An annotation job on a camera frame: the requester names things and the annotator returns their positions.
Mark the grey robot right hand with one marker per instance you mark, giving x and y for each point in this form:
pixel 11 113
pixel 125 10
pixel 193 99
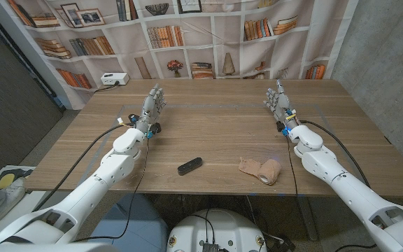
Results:
pixel 281 103

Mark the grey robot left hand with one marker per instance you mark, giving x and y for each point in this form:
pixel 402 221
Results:
pixel 150 105

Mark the tan adhesive wrap roll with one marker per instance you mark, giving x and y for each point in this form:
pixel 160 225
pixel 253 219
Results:
pixel 269 171

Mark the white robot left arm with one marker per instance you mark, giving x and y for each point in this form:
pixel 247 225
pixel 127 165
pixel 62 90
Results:
pixel 93 189

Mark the white power strip box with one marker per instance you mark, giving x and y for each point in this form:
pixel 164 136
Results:
pixel 114 79

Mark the small black oblong remote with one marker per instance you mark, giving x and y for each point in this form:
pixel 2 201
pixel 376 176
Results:
pixel 190 166

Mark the printed bookshelf backdrop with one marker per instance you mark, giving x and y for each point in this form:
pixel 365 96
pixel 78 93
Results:
pixel 222 35

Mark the dark metal table leg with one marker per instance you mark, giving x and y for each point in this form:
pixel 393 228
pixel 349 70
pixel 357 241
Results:
pixel 308 220

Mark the black power brick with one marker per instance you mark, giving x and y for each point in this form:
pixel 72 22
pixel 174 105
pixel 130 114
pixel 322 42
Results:
pixel 285 245

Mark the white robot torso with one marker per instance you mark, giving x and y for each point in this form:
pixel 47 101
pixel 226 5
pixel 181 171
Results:
pixel 219 231

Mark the white floor mat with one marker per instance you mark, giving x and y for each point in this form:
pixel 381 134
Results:
pixel 35 199

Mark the black yellow floor marker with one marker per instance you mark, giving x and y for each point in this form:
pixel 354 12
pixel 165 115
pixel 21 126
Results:
pixel 5 180

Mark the white sneaker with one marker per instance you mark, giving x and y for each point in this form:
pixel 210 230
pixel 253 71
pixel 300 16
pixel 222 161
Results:
pixel 14 196

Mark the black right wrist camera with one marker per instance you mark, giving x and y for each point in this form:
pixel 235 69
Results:
pixel 280 126

